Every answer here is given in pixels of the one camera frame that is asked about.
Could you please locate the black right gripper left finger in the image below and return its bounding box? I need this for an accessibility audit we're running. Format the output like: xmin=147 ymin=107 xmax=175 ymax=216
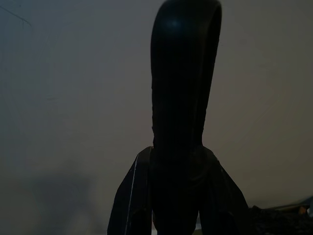
xmin=107 ymin=146 xmax=154 ymax=235

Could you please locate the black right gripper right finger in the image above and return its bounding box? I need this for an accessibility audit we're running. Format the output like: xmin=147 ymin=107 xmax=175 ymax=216
xmin=197 ymin=148 xmax=253 ymax=235

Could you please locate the blue broom with black grip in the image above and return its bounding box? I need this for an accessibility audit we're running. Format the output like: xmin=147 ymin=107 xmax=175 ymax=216
xmin=149 ymin=0 xmax=223 ymax=235

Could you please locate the dark textured mat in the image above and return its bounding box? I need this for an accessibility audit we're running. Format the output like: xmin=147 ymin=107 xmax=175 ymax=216
xmin=246 ymin=205 xmax=313 ymax=235

